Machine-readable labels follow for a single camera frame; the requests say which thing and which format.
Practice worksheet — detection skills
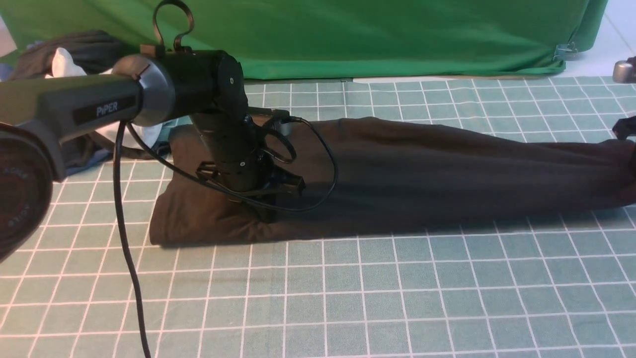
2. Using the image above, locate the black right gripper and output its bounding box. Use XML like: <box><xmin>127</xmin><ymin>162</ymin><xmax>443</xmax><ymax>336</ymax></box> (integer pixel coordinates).
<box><xmin>612</xmin><ymin>116</ymin><xmax>636</xmax><ymax>141</ymax></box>

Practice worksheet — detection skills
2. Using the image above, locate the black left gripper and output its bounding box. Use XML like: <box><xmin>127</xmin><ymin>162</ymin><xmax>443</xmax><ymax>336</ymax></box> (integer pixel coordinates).
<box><xmin>197</xmin><ymin>159</ymin><xmax>305</xmax><ymax>224</ymax></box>

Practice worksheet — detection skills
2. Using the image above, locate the dark gray long-sleeved shirt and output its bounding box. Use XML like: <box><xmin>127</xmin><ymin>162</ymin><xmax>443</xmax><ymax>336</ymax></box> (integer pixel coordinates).
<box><xmin>149</xmin><ymin>117</ymin><xmax>636</xmax><ymax>247</ymax></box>

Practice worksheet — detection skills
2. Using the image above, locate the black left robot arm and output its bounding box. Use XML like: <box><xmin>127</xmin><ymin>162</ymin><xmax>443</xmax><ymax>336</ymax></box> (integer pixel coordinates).
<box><xmin>0</xmin><ymin>50</ymin><xmax>305</xmax><ymax>260</ymax></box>

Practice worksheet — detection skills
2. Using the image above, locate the silver binder clip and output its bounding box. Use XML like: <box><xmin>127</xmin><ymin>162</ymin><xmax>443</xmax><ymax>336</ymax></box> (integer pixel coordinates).
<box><xmin>552</xmin><ymin>42</ymin><xmax>579</xmax><ymax>62</ymax></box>

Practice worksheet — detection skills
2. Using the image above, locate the green checkered table mat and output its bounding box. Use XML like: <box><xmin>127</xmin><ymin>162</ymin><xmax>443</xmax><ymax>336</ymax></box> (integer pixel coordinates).
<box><xmin>1</xmin><ymin>77</ymin><xmax>636</xmax><ymax>358</ymax></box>

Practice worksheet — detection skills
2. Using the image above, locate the green backdrop cloth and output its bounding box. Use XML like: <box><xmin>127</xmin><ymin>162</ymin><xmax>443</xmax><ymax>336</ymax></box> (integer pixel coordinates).
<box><xmin>0</xmin><ymin>0</ymin><xmax>607</xmax><ymax>80</ymax></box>

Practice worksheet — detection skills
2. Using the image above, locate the dark gray crumpled garment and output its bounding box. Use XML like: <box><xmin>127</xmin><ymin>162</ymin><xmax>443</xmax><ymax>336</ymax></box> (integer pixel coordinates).
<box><xmin>10</xmin><ymin>30</ymin><xmax>164</xmax><ymax>167</ymax></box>

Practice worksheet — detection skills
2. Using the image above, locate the white crumpled garment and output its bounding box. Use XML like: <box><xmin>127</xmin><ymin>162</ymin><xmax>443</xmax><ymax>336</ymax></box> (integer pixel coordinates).
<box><xmin>45</xmin><ymin>47</ymin><xmax>163</xmax><ymax>150</ymax></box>

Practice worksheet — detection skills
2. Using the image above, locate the blue crumpled garment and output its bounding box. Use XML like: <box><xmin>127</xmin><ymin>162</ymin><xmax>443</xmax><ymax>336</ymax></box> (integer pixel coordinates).
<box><xmin>0</xmin><ymin>41</ymin><xmax>120</xmax><ymax>177</ymax></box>

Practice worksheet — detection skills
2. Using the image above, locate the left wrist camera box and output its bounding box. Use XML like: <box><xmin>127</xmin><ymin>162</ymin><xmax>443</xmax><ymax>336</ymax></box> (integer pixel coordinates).
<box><xmin>247</xmin><ymin>106</ymin><xmax>294</xmax><ymax>137</ymax></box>

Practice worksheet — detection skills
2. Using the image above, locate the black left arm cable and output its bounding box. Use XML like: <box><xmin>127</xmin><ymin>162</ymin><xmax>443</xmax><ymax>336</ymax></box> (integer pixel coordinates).
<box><xmin>112</xmin><ymin>0</ymin><xmax>339</xmax><ymax>358</ymax></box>

